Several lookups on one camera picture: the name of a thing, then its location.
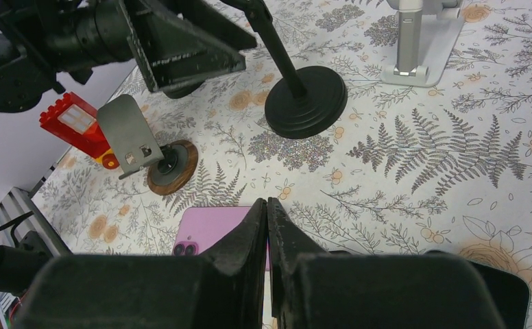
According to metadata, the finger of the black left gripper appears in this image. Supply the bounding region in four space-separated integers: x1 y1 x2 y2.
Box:
160 0 257 51
116 1 246 93

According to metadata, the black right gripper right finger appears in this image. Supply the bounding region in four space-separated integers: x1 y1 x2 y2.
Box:
267 198 506 328

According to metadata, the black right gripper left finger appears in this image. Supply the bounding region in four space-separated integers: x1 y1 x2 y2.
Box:
14 198 267 328

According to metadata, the purple-edged smartphone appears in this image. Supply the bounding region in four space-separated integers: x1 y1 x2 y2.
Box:
171 206 262 256

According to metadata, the black phone stand with phone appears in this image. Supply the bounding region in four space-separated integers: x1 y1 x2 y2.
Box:
224 1 348 139

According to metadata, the black smartphone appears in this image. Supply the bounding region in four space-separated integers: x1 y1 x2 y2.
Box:
391 260 531 328

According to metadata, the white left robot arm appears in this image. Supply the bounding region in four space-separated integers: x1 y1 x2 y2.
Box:
0 1 257 113

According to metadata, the grey stand on wooden base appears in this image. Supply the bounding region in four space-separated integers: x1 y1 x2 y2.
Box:
97 94 199 196

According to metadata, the silver metal phone stand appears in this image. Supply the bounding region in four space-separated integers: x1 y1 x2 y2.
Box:
380 0 464 88

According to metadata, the red toy car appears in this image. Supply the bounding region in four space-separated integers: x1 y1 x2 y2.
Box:
39 93 119 170

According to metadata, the floral patterned mat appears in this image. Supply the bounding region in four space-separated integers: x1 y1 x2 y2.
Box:
33 1 532 328

